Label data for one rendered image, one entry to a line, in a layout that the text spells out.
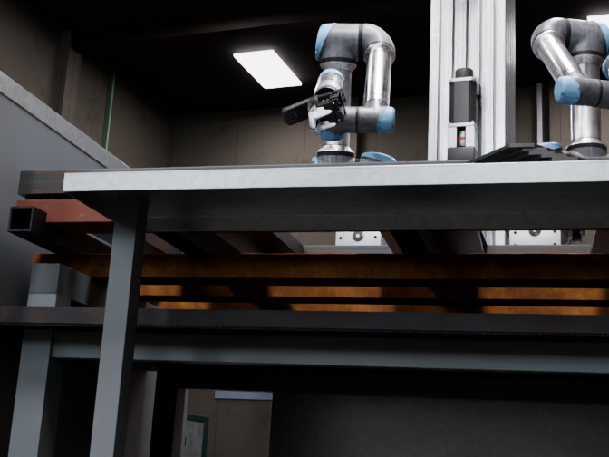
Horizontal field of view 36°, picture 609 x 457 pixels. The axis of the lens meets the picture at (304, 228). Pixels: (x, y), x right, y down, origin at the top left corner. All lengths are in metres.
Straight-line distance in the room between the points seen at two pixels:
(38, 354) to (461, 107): 1.64
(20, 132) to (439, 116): 1.53
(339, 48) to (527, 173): 1.67
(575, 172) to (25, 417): 1.09
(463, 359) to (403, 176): 0.41
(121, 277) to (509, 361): 0.66
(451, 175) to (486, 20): 1.88
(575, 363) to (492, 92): 1.60
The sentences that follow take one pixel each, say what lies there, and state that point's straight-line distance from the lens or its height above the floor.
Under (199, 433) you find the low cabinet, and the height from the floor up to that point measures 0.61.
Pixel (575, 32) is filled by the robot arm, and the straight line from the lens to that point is 2.97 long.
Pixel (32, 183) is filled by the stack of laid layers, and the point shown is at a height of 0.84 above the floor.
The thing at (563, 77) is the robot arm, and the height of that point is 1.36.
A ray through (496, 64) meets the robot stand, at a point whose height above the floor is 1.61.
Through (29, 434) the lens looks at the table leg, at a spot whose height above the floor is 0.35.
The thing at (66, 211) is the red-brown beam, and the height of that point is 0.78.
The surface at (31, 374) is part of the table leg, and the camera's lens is 1.86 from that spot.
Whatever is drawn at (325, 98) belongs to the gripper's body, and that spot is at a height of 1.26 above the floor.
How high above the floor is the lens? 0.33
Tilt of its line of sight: 14 degrees up
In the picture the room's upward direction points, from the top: 3 degrees clockwise
